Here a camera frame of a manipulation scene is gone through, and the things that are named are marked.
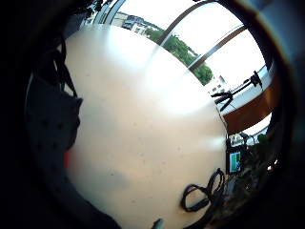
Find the black tripod with camera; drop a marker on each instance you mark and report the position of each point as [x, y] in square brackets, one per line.
[236, 89]

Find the brown window frame bar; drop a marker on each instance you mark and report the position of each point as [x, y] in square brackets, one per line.
[178, 24]
[216, 49]

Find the brown wooden railing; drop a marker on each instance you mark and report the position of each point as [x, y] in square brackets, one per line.
[251, 111]

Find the small teal object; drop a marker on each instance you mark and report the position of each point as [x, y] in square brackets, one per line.
[158, 224]

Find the black device with lit screen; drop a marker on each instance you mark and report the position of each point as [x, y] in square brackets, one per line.
[234, 160]

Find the dark green plant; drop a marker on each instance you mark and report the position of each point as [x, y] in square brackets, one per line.
[257, 159]

